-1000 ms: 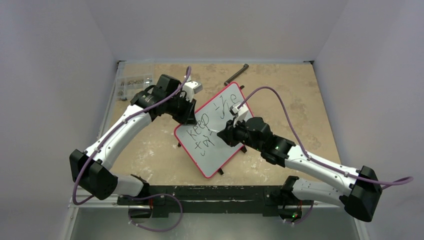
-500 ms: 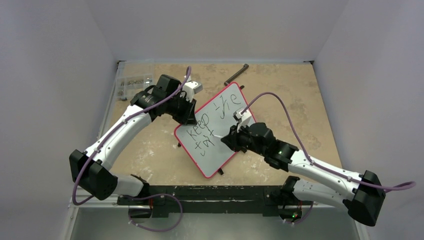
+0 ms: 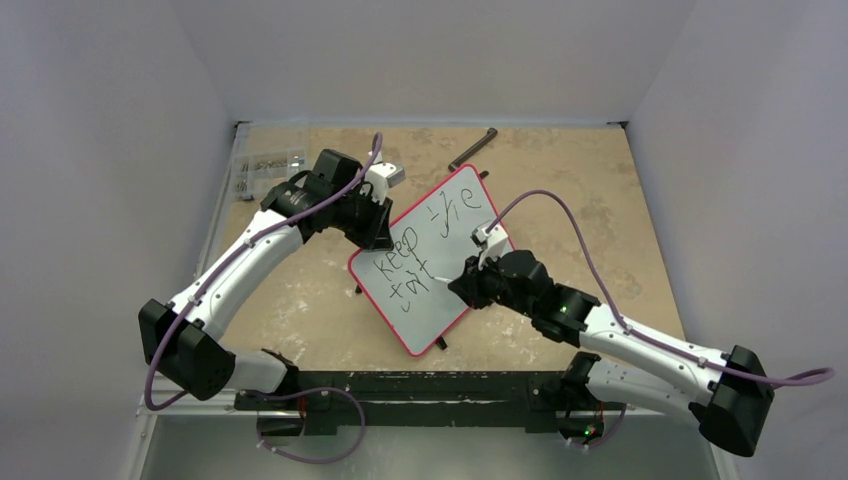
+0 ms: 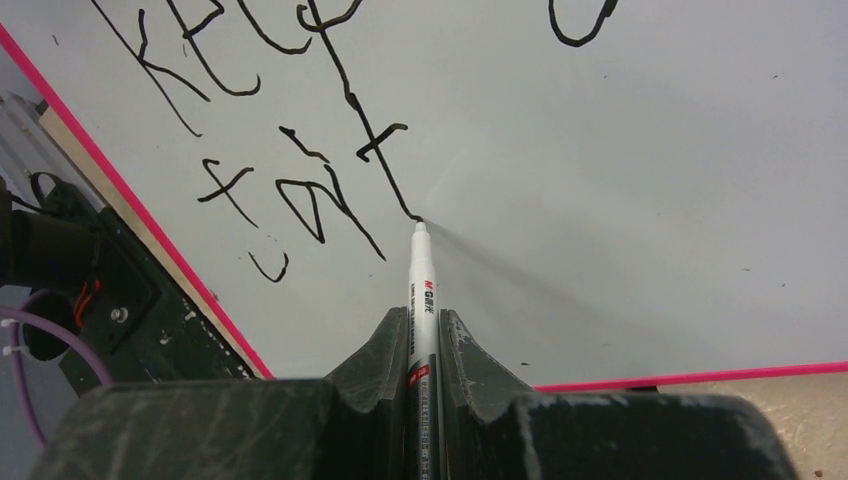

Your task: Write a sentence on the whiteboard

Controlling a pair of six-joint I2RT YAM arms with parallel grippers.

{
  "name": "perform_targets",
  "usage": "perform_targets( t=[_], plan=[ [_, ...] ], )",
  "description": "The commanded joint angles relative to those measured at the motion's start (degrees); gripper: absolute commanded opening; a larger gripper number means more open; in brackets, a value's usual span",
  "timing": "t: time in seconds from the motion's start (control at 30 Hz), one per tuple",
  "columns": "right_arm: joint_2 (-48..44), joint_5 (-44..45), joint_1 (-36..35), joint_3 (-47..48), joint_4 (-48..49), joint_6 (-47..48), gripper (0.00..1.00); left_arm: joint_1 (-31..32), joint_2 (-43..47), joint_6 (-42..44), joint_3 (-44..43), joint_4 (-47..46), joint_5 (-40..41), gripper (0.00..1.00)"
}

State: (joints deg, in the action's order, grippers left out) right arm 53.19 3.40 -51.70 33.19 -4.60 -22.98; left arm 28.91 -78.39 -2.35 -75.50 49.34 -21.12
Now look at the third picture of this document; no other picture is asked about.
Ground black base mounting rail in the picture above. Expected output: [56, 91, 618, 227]
[235, 371, 605, 441]

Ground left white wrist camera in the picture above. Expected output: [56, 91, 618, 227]
[360, 162, 406, 205]

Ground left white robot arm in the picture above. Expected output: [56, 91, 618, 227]
[138, 149, 405, 410]

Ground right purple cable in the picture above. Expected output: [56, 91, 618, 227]
[490, 190, 836, 389]

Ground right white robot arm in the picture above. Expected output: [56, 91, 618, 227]
[447, 250, 775, 457]

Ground clear plastic screw box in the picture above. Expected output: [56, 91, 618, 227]
[229, 148, 308, 201]

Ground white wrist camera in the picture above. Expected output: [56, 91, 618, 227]
[471, 223, 511, 271]
[360, 162, 406, 205]

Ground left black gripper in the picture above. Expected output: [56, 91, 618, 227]
[331, 187, 391, 250]

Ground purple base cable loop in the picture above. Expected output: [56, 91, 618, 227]
[256, 386, 367, 464]

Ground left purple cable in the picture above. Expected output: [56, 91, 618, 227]
[144, 132, 385, 412]

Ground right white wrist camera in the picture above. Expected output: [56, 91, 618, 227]
[471, 223, 511, 271]

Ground red framed whiteboard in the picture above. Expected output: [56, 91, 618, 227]
[348, 164, 498, 357]

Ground black crank handle tool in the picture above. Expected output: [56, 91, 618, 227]
[448, 127, 498, 172]

